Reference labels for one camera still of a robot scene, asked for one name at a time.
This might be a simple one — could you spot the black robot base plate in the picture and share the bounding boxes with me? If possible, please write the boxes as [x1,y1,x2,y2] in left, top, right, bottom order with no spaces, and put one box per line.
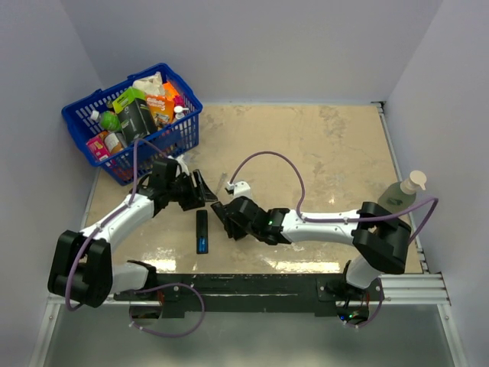
[115,273,384,320]

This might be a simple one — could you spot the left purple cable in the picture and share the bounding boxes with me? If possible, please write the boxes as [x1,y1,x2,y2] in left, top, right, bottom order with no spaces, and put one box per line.
[65,138,169,311]

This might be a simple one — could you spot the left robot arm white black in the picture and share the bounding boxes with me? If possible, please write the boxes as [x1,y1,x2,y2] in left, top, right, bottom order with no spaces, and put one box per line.
[47,158,217,309]

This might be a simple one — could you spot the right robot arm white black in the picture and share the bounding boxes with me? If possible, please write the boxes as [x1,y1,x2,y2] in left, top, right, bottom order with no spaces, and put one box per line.
[212,196,411,300]

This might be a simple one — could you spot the green liquid soap pump bottle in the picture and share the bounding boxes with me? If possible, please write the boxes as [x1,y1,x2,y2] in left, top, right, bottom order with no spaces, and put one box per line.
[377,171,427,213]

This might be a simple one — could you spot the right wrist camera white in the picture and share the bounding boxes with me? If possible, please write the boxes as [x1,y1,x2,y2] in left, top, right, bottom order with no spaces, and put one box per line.
[225,180,252,199]

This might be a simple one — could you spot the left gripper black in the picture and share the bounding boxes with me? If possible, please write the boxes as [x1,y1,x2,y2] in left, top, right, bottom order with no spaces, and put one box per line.
[167,169,217,211]

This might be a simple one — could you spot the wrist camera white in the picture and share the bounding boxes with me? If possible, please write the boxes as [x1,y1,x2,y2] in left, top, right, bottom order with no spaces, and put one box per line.
[174,154,189,175]
[225,180,252,199]

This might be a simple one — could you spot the white pump bottle in basket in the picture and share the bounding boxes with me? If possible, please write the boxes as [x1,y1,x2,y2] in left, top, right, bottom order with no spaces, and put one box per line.
[173,106,189,122]

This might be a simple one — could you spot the green bottle white cap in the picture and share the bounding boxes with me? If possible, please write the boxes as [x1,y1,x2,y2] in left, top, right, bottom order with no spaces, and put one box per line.
[90,110,121,132]

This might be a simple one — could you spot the blue plastic shopping basket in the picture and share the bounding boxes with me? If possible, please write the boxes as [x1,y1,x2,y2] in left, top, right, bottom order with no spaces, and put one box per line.
[61,63,202,186]

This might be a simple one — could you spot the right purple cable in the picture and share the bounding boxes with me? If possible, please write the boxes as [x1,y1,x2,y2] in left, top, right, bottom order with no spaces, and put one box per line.
[228,151,439,249]

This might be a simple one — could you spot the orange pill bottle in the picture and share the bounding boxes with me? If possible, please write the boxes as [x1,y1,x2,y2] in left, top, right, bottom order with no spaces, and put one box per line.
[104,132,125,155]

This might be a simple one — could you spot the black remote control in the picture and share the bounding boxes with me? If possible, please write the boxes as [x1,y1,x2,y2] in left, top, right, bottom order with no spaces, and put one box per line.
[196,209,209,255]

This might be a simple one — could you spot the pink box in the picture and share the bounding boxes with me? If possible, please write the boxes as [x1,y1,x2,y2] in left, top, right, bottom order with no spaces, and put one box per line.
[86,135,110,161]

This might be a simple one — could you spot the green black razor box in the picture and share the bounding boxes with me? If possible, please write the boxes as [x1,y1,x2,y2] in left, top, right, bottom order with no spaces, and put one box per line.
[113,87,157,145]

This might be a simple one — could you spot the orange Gillette razor pack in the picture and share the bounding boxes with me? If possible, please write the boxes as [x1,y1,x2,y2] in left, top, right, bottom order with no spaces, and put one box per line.
[146,95,175,129]

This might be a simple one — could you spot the aluminium frame rail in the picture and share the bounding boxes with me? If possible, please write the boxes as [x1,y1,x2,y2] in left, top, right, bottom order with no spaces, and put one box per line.
[47,274,450,306]

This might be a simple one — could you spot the purple cable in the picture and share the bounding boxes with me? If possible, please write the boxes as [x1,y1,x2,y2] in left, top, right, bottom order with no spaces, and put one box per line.
[228,151,439,249]
[65,138,169,311]

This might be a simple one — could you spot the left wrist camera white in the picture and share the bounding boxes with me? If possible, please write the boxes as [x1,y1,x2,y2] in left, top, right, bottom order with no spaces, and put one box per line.
[174,154,189,175]

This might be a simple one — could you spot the crumpled beige paper bag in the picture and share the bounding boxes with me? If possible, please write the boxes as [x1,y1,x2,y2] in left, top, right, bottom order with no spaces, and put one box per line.
[132,71,166,96]

